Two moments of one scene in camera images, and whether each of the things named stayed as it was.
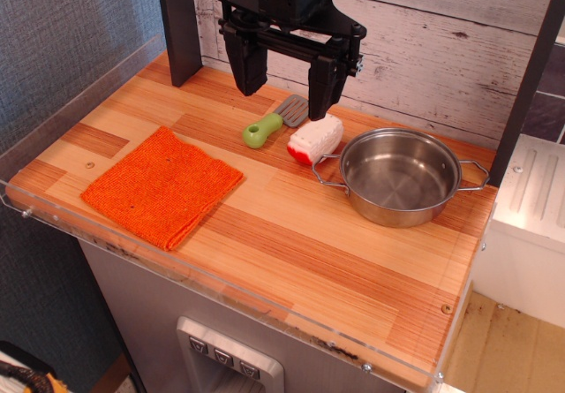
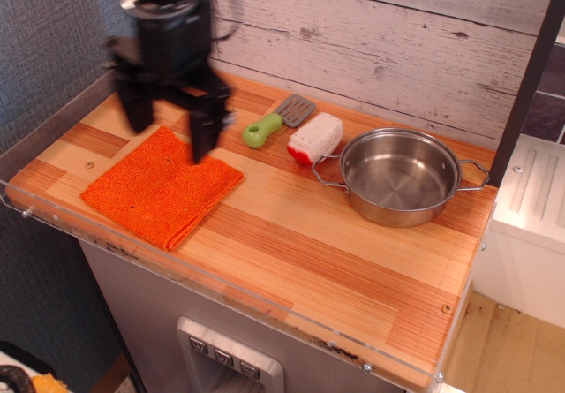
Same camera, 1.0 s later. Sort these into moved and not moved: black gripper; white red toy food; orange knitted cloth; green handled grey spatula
Moved: black gripper
Not moved: orange knitted cloth; white red toy food; green handled grey spatula
